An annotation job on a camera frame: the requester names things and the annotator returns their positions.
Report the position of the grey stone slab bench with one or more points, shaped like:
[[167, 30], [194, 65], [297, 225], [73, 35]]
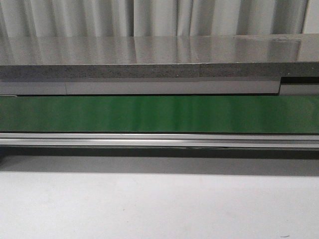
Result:
[[281, 55]]

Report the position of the green conveyor belt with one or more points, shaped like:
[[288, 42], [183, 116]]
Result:
[[198, 114]]

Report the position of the grey conveyor rear rail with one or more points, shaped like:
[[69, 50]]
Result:
[[162, 86]]

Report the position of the aluminium conveyor front rail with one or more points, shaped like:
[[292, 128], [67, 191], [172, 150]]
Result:
[[212, 140]]

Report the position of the white pleated curtain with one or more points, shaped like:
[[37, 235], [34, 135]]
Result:
[[42, 18]]

